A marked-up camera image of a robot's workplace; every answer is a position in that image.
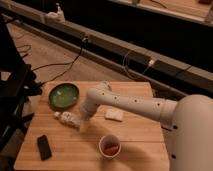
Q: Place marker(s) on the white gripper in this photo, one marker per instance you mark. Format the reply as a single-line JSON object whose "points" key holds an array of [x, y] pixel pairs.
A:
{"points": [[84, 122]]}

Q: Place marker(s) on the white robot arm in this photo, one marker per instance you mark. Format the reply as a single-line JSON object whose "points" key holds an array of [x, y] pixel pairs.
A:
{"points": [[190, 118]]}

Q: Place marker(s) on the green ceramic bowl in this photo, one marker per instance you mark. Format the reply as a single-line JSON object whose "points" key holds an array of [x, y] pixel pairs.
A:
{"points": [[63, 96]]}

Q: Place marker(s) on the white sponge block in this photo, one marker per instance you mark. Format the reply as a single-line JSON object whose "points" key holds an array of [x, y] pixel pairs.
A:
{"points": [[114, 114]]}

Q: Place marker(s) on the white cup with red contents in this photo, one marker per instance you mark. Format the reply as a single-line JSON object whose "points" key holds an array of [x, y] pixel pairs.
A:
{"points": [[109, 146]]}

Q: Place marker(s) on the black phone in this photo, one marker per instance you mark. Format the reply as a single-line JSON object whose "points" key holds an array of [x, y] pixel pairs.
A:
{"points": [[44, 147]]}

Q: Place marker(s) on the white object on rail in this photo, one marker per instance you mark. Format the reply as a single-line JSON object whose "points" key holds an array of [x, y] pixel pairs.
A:
{"points": [[58, 15]]}

